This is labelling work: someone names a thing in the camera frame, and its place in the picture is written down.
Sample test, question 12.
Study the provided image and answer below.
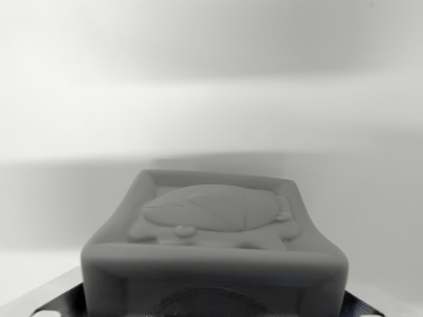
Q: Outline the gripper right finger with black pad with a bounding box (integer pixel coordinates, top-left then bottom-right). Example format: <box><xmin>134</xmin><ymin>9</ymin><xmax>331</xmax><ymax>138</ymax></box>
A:
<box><xmin>340</xmin><ymin>273</ymin><xmax>394</xmax><ymax>317</ymax></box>

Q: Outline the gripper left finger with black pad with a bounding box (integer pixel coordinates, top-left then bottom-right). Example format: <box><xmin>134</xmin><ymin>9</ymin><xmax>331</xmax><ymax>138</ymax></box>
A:
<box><xmin>30</xmin><ymin>267</ymin><xmax>87</xmax><ymax>317</ymax></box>

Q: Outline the grey embossed cube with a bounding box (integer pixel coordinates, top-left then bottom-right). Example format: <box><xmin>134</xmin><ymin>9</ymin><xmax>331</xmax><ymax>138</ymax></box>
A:
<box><xmin>81</xmin><ymin>169</ymin><xmax>350</xmax><ymax>317</ymax></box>

